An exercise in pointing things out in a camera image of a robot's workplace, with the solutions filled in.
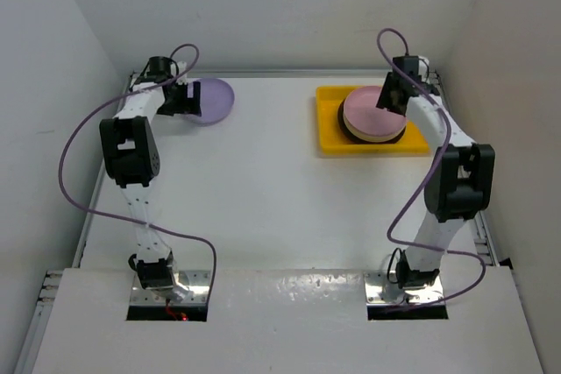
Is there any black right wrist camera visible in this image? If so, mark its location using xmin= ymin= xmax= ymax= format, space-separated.
xmin=392 ymin=55 xmax=430 ymax=82

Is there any purple plate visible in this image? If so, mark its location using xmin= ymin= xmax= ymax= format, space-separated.
xmin=184 ymin=78 xmax=235 ymax=126

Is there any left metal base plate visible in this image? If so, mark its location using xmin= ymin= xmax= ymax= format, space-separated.
xmin=129 ymin=271 xmax=211 ymax=307

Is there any metal base plate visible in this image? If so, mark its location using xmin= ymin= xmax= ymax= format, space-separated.
xmin=363 ymin=271 xmax=444 ymax=308
xmin=129 ymin=271 xmax=211 ymax=307

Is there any yellow plastic bin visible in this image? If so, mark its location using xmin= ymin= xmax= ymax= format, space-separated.
xmin=316 ymin=86 xmax=430 ymax=155

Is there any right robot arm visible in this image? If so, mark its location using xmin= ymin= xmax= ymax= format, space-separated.
xmin=377 ymin=70 xmax=495 ymax=289

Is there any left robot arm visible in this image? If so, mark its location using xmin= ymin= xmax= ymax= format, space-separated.
xmin=99 ymin=56 xmax=201 ymax=300

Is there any pink plate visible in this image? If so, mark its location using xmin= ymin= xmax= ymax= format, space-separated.
xmin=344 ymin=86 xmax=407 ymax=135

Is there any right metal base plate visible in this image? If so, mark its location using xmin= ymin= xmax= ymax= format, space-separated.
xmin=363 ymin=271 xmax=444 ymax=308

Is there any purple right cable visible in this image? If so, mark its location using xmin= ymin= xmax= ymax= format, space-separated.
xmin=377 ymin=27 xmax=487 ymax=314

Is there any orange plate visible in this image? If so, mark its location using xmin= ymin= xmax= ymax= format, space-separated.
xmin=347 ymin=126 xmax=403 ymax=141

